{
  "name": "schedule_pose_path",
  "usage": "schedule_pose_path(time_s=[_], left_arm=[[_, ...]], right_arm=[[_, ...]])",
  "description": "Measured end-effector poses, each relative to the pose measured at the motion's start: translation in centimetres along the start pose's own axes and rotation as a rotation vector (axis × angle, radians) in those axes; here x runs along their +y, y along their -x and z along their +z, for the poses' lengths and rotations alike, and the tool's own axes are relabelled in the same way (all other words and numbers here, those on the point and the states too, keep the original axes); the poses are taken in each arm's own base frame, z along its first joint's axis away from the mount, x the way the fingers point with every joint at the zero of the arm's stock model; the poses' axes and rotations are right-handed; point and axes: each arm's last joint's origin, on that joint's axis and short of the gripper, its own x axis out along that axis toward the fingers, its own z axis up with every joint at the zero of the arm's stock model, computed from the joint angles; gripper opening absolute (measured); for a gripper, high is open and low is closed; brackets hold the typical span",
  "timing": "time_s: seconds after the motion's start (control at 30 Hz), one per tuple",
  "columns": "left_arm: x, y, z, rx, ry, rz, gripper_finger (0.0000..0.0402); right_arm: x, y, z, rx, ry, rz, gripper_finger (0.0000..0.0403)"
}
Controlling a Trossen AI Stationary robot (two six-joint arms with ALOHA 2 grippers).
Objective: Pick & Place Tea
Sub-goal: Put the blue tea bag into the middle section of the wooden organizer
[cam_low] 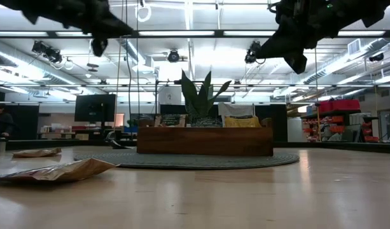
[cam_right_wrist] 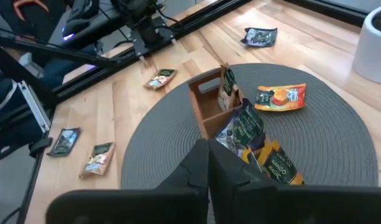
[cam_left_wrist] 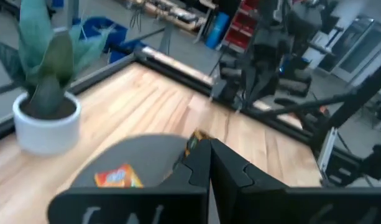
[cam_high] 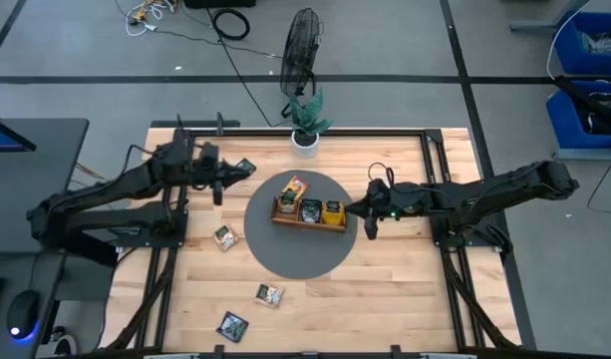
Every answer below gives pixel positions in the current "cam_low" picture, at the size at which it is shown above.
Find round black overhead camera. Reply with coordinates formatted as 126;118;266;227
167;50;181;64

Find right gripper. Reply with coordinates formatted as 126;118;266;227
255;0;342;74

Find white box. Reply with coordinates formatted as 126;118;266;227
158;86;182;105

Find green snake plant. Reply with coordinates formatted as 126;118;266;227
181;69;233;120

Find black hanging cable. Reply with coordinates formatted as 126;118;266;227
136;0;141;115
124;0;134;117

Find red storage bins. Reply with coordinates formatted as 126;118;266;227
318;99;361;113

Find wooden tea box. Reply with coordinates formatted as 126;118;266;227
137;117;274;157

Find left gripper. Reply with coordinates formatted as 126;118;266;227
64;0;134;57

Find black ceiling camera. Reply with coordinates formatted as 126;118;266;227
244;40;266;64

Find black monitor on stand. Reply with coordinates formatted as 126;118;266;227
74;94;117;123

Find workbench with boxes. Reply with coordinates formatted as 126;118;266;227
38;123;106;141

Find white board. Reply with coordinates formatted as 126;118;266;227
287;116;303;143

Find orange tea packet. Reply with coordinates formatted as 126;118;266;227
224;114;262;128

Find black partition panel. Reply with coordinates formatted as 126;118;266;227
0;92;39;141
254;104;288;142

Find dark tea packet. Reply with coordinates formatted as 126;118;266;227
190;116;223;128

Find black aluminium table frame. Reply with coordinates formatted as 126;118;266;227
0;137;390;155

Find person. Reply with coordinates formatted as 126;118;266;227
0;103;16;141

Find round grey woven mat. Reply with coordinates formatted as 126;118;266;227
73;151;300;170

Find storage shelf with parts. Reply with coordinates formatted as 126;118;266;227
301;109;380;143

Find white cable loop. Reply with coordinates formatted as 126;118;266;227
134;1;152;23

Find overhead rig light beam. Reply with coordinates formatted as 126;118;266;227
0;29;390;39

